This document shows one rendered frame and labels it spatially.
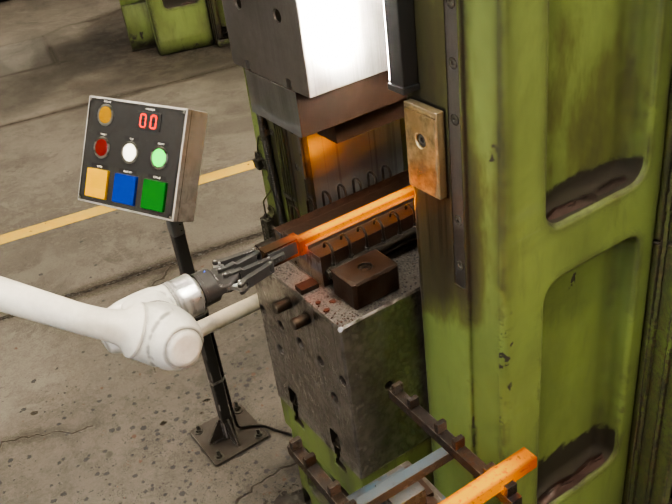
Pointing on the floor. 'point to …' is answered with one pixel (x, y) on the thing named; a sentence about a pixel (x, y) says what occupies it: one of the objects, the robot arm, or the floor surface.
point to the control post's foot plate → (207, 433)
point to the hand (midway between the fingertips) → (280, 251)
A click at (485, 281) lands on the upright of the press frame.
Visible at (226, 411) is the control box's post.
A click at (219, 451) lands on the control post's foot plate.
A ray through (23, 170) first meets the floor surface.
